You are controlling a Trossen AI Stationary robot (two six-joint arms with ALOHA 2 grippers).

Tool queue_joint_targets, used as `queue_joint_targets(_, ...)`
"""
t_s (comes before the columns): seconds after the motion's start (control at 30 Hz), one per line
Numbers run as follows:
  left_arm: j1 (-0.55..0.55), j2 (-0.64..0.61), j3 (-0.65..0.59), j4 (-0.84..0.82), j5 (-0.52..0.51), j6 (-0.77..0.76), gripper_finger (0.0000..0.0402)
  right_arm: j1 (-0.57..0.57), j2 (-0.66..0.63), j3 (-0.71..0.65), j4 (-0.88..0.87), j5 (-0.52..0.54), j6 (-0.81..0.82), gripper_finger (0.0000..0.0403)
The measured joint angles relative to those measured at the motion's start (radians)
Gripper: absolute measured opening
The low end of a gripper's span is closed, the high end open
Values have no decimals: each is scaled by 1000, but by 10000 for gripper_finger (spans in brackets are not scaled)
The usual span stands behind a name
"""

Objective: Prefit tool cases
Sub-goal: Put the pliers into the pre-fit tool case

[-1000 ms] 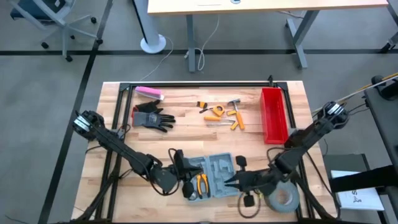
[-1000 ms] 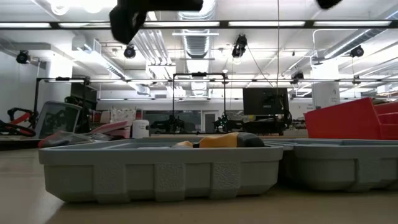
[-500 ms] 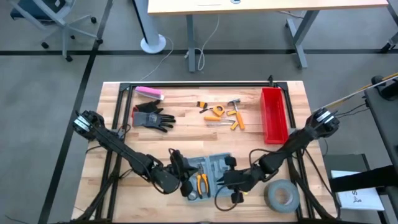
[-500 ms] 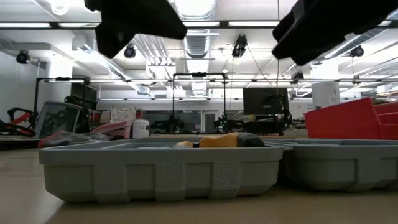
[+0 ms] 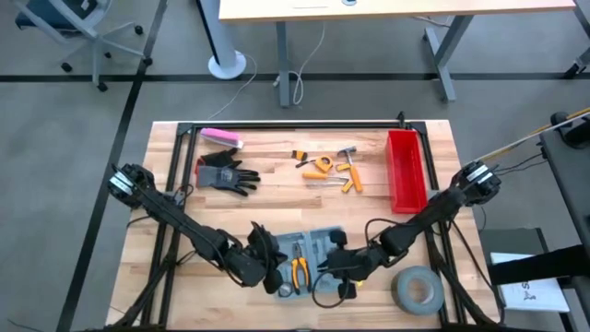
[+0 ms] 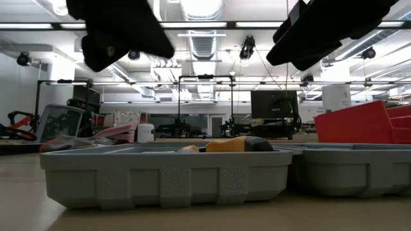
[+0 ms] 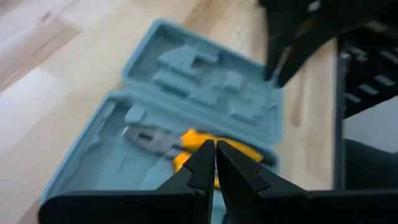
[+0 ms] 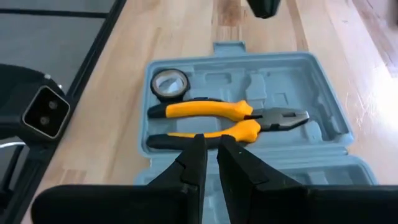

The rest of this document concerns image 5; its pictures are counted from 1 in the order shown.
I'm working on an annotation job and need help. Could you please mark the black strap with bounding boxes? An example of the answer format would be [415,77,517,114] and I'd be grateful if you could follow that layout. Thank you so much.
[487,243,590,287]

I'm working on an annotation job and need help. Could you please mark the grey duct tape roll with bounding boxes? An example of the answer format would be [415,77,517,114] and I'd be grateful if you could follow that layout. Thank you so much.
[390,265,446,316]

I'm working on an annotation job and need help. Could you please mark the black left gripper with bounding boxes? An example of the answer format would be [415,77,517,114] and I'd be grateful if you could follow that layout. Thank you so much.
[224,220,288,296]

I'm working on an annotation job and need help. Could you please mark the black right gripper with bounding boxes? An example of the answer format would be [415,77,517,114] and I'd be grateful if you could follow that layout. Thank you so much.
[322,229,386,301]

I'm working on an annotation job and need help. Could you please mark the dark grey cabinet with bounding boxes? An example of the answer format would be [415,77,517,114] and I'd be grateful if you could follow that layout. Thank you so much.
[537,128,590,332]

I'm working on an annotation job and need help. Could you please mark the white floor cable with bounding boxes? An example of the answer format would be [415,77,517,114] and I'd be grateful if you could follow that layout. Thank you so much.
[206,53,259,121]
[274,27,326,107]

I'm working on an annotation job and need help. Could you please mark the grey pole with white base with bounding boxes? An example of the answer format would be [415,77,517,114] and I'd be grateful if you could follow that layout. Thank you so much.
[195,0,248,81]

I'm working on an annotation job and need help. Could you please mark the red plastic bin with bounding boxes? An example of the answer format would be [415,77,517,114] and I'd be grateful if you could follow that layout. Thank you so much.
[384,129,430,216]

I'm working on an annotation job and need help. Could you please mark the wooden desk with grey legs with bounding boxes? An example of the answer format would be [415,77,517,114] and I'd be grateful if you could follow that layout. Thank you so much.
[217,0,590,110]

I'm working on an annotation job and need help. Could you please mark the grey black work glove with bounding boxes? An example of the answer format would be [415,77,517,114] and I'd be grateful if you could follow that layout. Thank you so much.
[196,164,262,197]

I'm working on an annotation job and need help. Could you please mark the black aluminium table frame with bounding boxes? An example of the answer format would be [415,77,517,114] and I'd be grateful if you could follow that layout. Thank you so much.
[103,112,504,332]

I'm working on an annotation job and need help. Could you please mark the pink flat package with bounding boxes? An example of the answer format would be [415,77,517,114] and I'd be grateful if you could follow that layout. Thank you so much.
[199,127,244,149]

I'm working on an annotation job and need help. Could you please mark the white yellow rod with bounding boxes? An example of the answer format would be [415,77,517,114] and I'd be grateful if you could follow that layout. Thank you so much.
[478,106,590,163]

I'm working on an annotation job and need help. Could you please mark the yellow tape measure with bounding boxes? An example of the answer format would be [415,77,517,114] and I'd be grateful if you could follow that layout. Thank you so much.
[314,155,335,174]

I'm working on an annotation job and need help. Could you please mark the grey plastic tool case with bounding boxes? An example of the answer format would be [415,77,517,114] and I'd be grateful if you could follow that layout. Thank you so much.
[274,225,348,302]

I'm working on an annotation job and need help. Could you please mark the black cable tie loop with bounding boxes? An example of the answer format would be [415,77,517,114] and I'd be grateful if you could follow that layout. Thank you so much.
[176,248,197,267]

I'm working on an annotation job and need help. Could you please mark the black red work glove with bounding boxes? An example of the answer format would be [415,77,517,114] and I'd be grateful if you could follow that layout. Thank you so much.
[194,148,243,175]

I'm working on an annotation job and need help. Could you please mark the white paper sheet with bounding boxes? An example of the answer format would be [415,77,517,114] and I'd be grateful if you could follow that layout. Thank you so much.
[490,252,572,314]

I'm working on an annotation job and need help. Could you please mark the white frame office chair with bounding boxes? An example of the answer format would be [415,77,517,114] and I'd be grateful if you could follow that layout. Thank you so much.
[13,0,154,93]

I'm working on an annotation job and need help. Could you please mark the yellow handled pliers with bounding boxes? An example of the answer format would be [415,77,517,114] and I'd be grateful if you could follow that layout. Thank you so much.
[289,242,312,296]

